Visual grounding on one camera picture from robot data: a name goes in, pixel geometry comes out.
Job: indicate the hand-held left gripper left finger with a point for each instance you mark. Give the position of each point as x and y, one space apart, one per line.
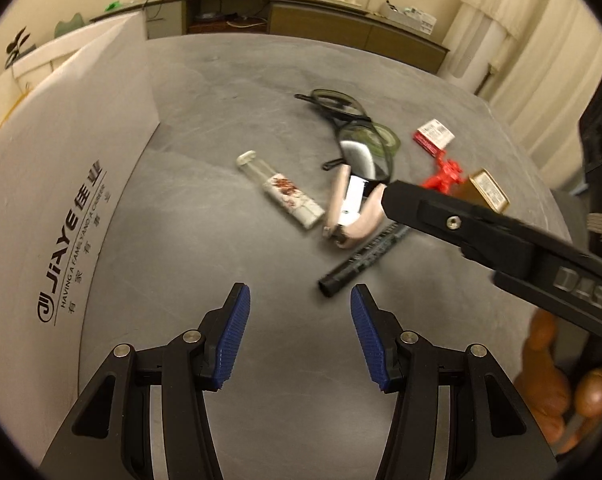
233 340

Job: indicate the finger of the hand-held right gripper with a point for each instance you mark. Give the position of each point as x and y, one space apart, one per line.
431 212

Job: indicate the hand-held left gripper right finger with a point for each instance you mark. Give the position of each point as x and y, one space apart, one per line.
368 345

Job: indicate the red toy figure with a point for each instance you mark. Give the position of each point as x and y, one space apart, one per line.
443 175

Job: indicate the beige stapler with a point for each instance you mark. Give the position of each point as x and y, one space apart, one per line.
361 225

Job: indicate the black marker pen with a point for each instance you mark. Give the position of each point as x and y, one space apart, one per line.
351 265

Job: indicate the black-framed green-lens glasses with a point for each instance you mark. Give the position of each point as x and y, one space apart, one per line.
351 107

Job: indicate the clear tube with red print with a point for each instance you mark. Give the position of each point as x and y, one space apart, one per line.
281 187

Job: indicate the white cardboard box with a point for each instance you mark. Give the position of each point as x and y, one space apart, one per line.
56 160

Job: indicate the person's right hand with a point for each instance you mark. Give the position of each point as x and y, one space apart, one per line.
546 385

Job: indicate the small red box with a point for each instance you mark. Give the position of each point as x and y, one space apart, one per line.
433 134

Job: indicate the white tower air conditioner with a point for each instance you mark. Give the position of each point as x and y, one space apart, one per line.
476 50

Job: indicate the white organiser box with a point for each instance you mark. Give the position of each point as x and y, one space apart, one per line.
408 17

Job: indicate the cream curtain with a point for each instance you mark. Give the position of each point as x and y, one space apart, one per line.
566 60

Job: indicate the long grey media cabinet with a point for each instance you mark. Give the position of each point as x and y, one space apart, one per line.
321 17

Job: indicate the green plastic chair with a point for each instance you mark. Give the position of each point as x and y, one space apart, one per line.
70 26

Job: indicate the small green toy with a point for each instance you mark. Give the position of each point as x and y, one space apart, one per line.
111 6

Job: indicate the dark-leaved potted plant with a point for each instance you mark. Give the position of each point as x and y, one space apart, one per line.
17 45

